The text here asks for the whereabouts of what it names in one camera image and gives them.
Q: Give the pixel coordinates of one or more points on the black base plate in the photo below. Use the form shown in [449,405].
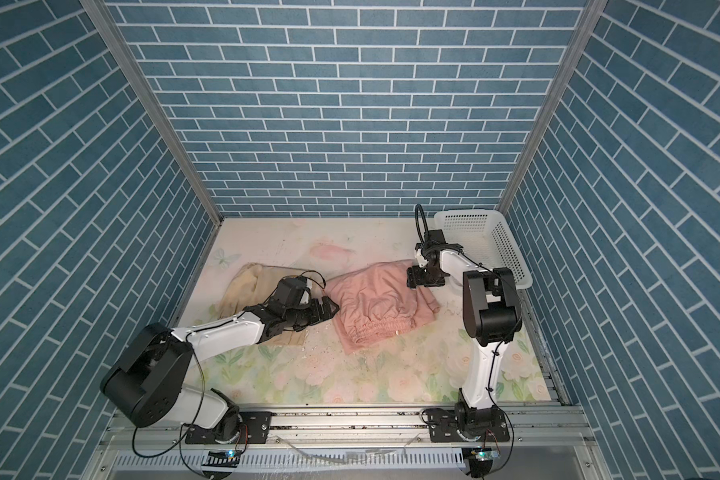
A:
[451,426]
[244,427]

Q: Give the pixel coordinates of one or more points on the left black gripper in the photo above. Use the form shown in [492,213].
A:
[317,314]

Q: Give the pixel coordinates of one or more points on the left aluminium corner post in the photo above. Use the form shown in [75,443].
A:
[105,25]

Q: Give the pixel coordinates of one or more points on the white plastic basket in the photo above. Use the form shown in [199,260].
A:
[486,237]

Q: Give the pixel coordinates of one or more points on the right aluminium corner post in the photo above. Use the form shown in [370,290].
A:
[572,55]

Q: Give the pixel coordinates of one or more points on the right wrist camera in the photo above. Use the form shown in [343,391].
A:
[419,258]

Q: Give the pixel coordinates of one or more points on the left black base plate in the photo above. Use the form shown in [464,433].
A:
[244,427]

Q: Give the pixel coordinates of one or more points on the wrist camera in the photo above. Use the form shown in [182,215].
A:
[419,258]
[292,291]

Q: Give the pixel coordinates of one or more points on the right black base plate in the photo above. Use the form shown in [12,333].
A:
[451,426]

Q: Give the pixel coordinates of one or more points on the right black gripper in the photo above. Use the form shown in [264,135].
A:
[414,278]

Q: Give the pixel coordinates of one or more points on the beige shorts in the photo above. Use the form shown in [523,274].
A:
[253,283]

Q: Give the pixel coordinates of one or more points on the aluminium corner post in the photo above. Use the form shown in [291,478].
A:
[572,55]
[105,25]

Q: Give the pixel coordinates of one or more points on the aluminium front rail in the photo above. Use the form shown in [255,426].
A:
[548,441]

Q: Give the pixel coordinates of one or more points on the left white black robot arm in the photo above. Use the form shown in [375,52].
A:
[148,381]

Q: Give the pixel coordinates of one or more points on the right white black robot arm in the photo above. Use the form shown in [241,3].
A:
[491,314]

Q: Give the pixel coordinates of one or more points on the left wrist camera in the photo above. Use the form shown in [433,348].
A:
[292,291]

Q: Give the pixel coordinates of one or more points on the pink shorts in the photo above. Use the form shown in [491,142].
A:
[376,304]

